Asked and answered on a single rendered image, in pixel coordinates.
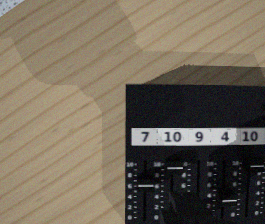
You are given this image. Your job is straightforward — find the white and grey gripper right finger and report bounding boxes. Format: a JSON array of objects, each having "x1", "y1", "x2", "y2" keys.
[{"x1": 182, "y1": 191, "x2": 236, "y2": 224}]

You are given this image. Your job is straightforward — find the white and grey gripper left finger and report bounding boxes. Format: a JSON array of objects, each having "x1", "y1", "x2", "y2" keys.
[{"x1": 160, "y1": 192, "x2": 195, "y2": 224}]

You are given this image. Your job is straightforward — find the black lighting desk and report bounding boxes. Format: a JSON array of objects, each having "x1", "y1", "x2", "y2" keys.
[{"x1": 125, "y1": 84, "x2": 265, "y2": 224}]

